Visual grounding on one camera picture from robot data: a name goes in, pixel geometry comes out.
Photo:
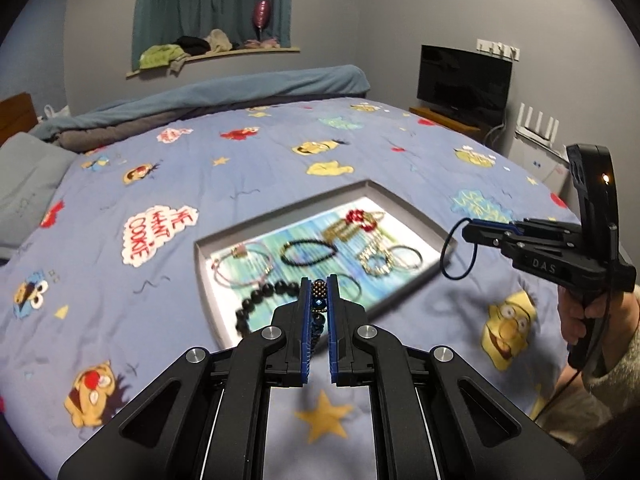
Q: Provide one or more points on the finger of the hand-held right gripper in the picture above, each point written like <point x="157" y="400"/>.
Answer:
<point x="487" y="236"/>
<point x="500" y="225"/>

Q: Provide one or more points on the beige cloth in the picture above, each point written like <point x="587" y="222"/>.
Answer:
<point x="220" y="40"/>

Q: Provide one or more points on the blue cartoon printed bedsheet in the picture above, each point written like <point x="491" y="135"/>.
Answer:
<point x="200" y="170"/>

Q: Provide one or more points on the blue duvet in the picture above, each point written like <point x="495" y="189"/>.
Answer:
<point x="250" y="90"/>

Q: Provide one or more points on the grey blue pillow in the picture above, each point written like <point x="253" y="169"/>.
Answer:
<point x="25" y="185"/>

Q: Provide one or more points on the pink trinkets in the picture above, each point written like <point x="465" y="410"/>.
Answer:
<point x="262" y="44"/>

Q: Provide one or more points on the white cabinet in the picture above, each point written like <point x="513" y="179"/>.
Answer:
<point x="540" y="165"/>

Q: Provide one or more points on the small silver hoop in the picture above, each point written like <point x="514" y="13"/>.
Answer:
<point x="356" y="287"/>

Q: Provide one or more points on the wooden headboard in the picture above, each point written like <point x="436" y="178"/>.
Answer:
<point x="17" y="115"/>

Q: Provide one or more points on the person's right hand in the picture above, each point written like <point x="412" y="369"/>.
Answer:
<point x="572" y="317"/>

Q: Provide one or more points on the red bead ornament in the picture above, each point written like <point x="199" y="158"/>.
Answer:
<point x="357" y="217"/>

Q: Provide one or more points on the grey blanket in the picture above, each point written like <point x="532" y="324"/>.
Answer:
<point x="100" y="137"/>

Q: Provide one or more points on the grey cloth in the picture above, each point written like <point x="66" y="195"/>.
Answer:
<point x="177" y="65"/>

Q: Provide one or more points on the teal curtain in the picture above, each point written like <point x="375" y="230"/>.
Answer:
<point x="200" y="0"/>

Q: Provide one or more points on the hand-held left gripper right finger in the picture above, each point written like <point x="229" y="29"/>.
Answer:
<point x="334" y="330"/>

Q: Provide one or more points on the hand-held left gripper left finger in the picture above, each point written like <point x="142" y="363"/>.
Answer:
<point x="305" y="330"/>

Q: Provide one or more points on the green cloth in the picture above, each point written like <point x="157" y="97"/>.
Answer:
<point x="157" y="55"/>

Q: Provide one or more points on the white plastic bag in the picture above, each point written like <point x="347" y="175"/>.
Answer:
<point x="52" y="110"/>

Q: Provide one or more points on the wooden television stand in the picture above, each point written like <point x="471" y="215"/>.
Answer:
<point x="440" y="117"/>

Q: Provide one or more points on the person's right forearm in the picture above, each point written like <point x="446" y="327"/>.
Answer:
<point x="615" y="375"/>

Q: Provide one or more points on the white router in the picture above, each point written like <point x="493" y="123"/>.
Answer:
<point x="537" y="132"/>

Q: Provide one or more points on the blue green printed paper liner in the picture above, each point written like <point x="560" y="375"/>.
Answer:
<point x="300" y="232"/>

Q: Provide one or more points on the large silver hoop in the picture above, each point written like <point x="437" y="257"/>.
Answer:
<point x="420" y="257"/>

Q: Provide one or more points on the black television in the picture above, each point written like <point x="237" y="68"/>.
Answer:
<point x="460" y="80"/>

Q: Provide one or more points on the white wall hook rack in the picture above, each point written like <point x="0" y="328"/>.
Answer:
<point x="495" y="46"/>

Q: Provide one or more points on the grey shallow cardboard box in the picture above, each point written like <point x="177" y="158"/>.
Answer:
<point x="415" y="215"/>

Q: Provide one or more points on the black cloth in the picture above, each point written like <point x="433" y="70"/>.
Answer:
<point x="192" y="44"/>

